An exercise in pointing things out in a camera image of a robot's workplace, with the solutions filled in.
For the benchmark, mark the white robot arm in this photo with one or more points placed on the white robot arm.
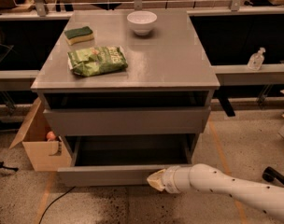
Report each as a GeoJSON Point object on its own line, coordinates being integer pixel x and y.
{"type": "Point", "coordinates": [264, 197]}

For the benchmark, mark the clear sanitizer pump bottle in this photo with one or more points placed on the clear sanitizer pump bottle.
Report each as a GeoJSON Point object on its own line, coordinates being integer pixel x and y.
{"type": "Point", "coordinates": [256, 60]}

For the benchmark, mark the grey drawer cabinet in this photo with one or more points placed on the grey drawer cabinet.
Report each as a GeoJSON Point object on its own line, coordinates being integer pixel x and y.
{"type": "Point", "coordinates": [167, 68]}

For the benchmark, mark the yellow foam covered gripper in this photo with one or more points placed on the yellow foam covered gripper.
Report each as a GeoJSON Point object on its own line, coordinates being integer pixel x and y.
{"type": "Point", "coordinates": [168, 180]}

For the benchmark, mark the green chip bag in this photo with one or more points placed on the green chip bag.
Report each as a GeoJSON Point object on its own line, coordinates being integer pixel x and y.
{"type": "Point", "coordinates": [96, 61]}

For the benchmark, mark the grey top drawer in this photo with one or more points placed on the grey top drawer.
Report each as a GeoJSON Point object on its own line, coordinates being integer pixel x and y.
{"type": "Point", "coordinates": [127, 121]}

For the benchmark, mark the orange ball in box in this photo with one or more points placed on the orange ball in box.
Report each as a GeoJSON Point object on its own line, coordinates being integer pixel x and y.
{"type": "Point", "coordinates": [50, 136]}

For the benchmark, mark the green and yellow sponge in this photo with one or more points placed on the green and yellow sponge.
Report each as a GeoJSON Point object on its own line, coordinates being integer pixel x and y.
{"type": "Point", "coordinates": [77, 35]}

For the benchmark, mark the grey metal rail frame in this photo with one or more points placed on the grey metal rail frame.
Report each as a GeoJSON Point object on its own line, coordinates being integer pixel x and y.
{"type": "Point", "coordinates": [229, 75]}

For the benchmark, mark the grey drawer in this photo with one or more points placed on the grey drawer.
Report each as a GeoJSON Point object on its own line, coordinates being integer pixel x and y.
{"type": "Point", "coordinates": [124, 160]}
{"type": "Point", "coordinates": [127, 121]}

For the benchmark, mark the white ceramic bowl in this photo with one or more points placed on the white ceramic bowl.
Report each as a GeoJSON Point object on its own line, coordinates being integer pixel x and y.
{"type": "Point", "coordinates": [141, 22]}

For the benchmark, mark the black office chair base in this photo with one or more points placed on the black office chair base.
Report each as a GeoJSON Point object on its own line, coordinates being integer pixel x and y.
{"type": "Point", "coordinates": [270, 174]}

